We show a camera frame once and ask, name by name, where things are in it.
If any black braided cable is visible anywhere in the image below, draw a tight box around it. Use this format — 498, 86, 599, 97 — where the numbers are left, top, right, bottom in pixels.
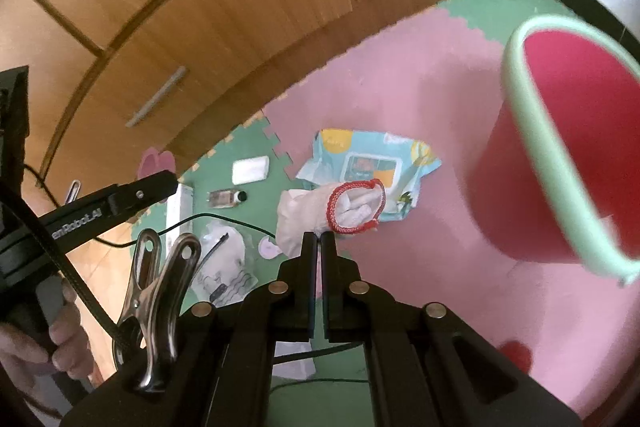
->
0, 179, 132, 349

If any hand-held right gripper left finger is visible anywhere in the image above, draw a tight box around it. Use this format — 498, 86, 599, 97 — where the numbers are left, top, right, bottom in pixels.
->
60, 231, 319, 427

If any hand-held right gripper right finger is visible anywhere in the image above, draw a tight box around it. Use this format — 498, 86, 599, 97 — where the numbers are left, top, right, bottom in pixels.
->
321, 232, 583, 427

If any clear plastic zip bag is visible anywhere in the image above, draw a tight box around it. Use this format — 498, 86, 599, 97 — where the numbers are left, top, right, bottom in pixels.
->
192, 227, 259, 308

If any pink heart-shaped piece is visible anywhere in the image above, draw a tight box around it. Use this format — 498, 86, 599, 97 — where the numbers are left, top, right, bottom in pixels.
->
137, 149, 177, 182

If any wooden cabinet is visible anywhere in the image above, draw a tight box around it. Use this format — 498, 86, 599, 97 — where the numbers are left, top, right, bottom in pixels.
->
0, 0, 523, 228

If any colourful wet wipes pack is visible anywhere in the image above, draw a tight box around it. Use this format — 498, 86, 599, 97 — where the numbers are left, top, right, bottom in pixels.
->
296, 128, 443, 223

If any person's left hand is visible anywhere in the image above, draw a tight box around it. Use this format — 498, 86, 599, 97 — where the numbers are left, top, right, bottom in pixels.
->
0, 284, 99, 388

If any white rectangular block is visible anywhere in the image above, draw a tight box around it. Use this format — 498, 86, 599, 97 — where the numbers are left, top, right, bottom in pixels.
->
231, 156, 271, 186

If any metal cabinet handle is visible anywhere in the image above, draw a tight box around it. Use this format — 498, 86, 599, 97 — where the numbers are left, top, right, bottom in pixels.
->
125, 67, 187, 128

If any red bucket green rim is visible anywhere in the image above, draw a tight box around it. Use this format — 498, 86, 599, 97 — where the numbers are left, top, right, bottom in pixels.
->
465, 16, 640, 290

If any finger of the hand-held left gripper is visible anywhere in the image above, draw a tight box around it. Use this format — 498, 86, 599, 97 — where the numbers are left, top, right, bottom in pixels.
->
107, 170, 180, 218

